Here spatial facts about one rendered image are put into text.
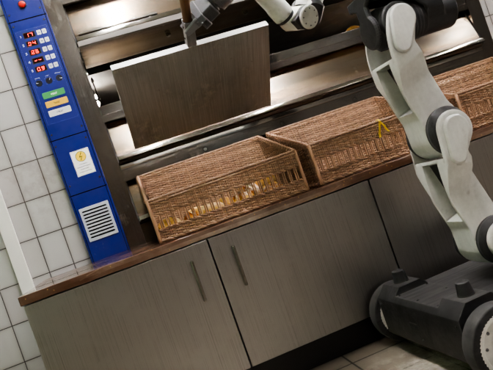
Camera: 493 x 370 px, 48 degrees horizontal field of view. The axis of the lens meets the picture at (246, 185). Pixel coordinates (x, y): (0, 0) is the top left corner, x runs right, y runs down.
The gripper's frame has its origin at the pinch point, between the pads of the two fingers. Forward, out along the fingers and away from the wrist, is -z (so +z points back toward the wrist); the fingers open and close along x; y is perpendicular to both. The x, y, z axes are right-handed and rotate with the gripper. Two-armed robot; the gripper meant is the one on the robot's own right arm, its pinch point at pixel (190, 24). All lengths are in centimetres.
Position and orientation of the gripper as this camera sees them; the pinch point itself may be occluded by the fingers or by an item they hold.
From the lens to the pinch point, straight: 187.4
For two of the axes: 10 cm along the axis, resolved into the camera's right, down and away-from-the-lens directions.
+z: 7.2, -6.5, -2.5
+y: -5.7, -3.5, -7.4
